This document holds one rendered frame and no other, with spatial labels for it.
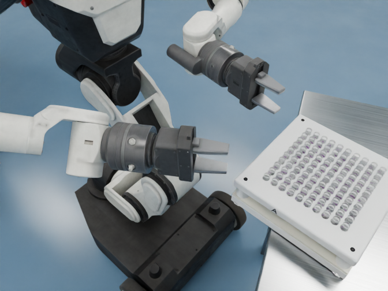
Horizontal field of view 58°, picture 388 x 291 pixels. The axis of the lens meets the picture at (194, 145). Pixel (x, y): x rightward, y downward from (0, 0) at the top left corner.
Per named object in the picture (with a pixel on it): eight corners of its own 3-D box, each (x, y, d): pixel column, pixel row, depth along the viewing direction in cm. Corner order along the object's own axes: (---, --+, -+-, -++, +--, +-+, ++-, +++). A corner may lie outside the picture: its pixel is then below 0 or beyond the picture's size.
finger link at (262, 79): (276, 96, 70) (253, 81, 73) (287, 89, 71) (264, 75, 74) (278, 90, 69) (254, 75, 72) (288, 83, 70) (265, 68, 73)
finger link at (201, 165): (228, 160, 65) (195, 156, 65) (226, 174, 63) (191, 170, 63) (227, 165, 66) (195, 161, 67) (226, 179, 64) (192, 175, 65)
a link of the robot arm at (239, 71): (278, 53, 73) (237, 29, 79) (246, 71, 69) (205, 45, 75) (268, 99, 82) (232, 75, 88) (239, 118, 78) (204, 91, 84)
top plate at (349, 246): (407, 176, 69) (412, 170, 68) (353, 268, 57) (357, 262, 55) (298, 119, 80) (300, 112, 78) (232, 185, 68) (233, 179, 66)
